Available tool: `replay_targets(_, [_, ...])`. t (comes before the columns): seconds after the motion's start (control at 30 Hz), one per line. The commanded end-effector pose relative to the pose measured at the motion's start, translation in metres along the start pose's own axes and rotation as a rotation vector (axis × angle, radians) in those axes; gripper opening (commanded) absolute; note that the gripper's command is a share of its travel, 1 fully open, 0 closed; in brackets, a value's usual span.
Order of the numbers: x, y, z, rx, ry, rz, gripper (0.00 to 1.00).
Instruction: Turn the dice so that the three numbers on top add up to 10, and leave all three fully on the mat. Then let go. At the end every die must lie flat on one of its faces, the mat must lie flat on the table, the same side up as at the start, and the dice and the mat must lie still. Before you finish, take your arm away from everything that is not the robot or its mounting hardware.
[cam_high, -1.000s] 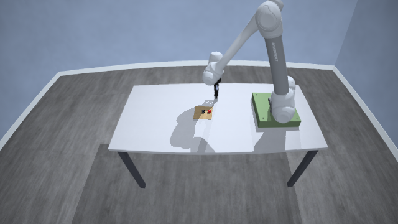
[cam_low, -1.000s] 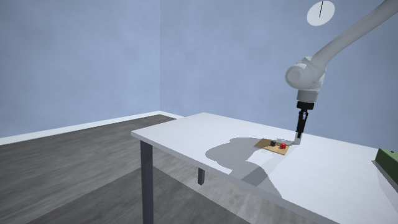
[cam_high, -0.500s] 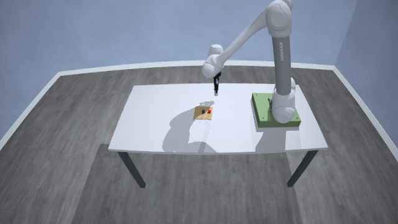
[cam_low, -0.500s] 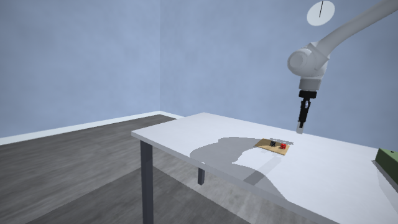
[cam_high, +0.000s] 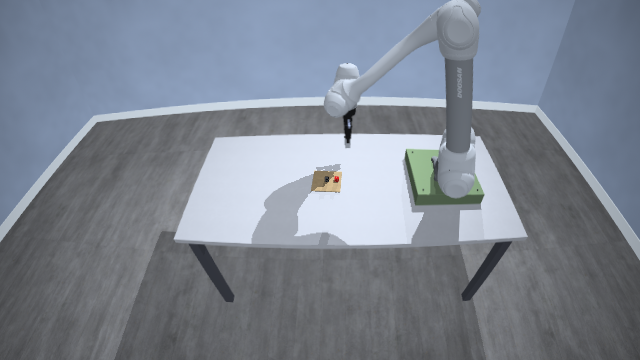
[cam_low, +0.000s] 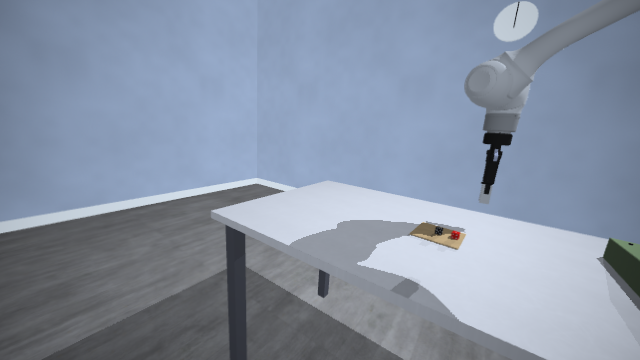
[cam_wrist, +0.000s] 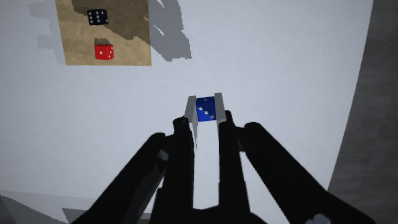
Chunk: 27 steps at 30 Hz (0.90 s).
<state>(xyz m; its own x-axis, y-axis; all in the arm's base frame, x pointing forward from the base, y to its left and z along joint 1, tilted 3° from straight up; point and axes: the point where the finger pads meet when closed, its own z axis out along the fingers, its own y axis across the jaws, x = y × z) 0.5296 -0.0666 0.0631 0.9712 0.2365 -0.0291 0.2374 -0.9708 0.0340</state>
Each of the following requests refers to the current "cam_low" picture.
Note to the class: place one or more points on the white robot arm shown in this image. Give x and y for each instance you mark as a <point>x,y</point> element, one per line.
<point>494,83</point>

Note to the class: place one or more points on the tan flat mat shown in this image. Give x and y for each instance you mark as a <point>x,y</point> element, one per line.
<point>427,231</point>

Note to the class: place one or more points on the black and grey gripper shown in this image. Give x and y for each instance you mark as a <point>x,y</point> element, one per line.
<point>495,140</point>

